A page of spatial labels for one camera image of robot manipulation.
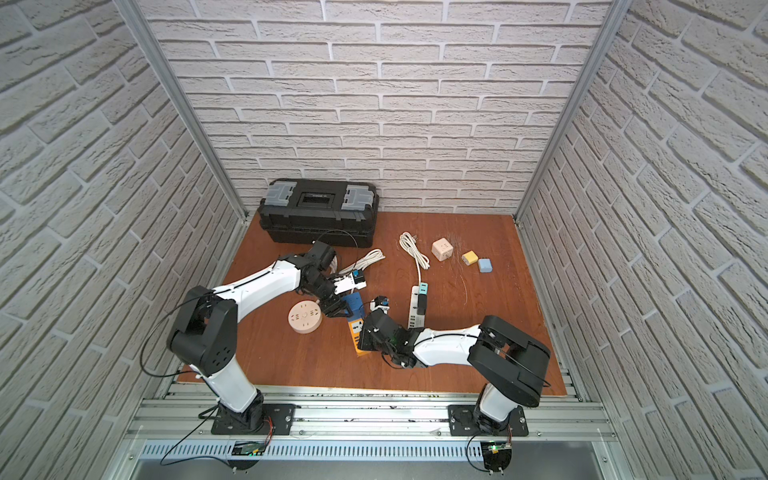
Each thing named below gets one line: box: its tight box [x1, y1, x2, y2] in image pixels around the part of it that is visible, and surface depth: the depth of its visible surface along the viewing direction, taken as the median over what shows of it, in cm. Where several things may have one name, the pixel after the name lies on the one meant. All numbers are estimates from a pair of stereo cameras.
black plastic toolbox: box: [259, 178, 379, 248], surface depth 102 cm
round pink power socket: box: [287, 300, 323, 334], surface depth 91 cm
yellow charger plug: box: [462, 250, 479, 266], surface depth 107 cm
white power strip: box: [408, 285, 424, 329], surface depth 91 cm
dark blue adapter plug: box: [341, 292, 365, 322], surface depth 87 cm
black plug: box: [417, 294, 427, 315], surface depth 89 cm
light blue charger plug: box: [478, 258, 493, 273], surface depth 105 cm
